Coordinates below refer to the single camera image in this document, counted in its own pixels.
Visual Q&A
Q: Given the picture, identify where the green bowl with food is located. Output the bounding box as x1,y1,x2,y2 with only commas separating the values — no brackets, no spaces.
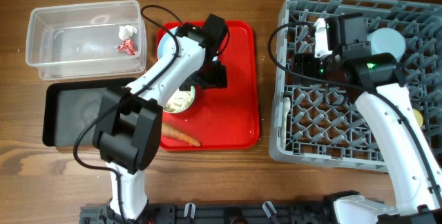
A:
163,86,196,113

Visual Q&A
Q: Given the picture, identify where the white plastic spoon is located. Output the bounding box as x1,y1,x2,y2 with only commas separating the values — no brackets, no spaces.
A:
280,97,291,150

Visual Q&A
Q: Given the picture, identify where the light blue plate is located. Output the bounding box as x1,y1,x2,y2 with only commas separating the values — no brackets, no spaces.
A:
157,33,176,60

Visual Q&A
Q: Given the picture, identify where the orange carrot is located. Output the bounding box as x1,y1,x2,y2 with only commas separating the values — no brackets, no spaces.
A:
162,122,202,147

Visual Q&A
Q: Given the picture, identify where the light blue bowl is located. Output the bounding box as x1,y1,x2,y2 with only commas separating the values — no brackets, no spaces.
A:
367,28,406,62

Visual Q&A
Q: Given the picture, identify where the red snack wrapper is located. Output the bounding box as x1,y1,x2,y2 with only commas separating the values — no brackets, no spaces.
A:
117,39,137,56

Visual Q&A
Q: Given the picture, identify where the white paper tissue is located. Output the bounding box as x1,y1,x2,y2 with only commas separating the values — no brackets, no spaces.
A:
118,25,137,41

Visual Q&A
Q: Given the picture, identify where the yellow plastic cup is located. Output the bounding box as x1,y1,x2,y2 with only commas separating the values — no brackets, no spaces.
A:
412,109,424,128

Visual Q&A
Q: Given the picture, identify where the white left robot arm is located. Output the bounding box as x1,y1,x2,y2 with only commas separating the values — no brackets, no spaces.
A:
92,15,229,223

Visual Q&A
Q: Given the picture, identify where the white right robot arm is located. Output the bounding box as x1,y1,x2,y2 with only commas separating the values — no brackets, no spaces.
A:
292,13,441,223

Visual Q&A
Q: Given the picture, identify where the grey dishwasher rack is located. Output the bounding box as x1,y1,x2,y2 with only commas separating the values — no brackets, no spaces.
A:
269,0,441,172

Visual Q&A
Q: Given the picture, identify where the red plastic tray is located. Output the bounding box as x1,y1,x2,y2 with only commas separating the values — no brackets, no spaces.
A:
160,20,260,151

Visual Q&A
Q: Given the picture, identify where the clear plastic bin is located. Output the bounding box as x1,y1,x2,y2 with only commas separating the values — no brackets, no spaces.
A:
26,0,147,80

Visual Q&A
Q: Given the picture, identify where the black tray bin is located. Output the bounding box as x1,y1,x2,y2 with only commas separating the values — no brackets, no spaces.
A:
42,77,135,147

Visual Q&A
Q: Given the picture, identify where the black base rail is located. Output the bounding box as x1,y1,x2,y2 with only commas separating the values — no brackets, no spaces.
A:
79,191,386,224

